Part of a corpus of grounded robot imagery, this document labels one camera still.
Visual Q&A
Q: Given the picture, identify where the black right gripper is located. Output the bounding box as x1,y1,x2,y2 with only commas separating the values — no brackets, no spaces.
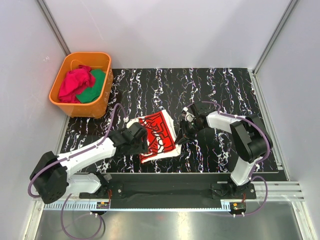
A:
174,119,205,146

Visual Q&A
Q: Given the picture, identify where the white Coca-Cola t-shirt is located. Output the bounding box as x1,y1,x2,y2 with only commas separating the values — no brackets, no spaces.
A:
135,109,181,164

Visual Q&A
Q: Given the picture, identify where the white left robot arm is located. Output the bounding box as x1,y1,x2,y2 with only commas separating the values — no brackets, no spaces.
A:
28,122,148,204

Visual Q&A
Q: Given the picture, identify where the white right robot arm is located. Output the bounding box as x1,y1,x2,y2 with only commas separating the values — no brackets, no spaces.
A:
175,101,273,199

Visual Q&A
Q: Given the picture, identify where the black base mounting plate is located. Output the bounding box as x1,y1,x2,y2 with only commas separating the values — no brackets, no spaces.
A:
93,173,257,200

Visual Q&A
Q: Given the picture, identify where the green t-shirt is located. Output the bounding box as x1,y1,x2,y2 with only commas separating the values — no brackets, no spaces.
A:
76,69,106,104

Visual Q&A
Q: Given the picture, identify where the black marbled table mat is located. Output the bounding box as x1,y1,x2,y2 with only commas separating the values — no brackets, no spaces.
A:
51,66,280,174

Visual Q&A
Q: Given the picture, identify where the left electronics board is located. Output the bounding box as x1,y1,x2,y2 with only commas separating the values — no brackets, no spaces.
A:
96,201,110,209

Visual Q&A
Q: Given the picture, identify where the electronics board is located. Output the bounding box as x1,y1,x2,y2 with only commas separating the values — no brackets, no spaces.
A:
96,201,110,209
230,202,247,215

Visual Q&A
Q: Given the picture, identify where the orange plastic basket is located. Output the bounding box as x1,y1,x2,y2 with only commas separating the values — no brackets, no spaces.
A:
49,52,113,119

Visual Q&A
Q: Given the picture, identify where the red t-shirt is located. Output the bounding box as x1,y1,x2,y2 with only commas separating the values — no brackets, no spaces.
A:
58,65,96,104

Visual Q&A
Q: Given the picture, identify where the right electronics board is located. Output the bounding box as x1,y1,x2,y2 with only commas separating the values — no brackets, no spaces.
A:
230,202,247,215

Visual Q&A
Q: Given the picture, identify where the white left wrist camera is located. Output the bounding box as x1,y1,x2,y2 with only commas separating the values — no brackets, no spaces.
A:
126,118,139,129

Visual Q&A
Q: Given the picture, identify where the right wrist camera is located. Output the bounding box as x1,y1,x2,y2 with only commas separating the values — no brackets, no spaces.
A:
182,107,195,123

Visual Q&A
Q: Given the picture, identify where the white slotted cable duct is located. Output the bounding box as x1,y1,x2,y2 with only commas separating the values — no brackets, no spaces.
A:
44,200,231,213

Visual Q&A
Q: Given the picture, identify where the aluminium frame rail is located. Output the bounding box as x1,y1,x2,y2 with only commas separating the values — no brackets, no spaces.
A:
32,181,306,201

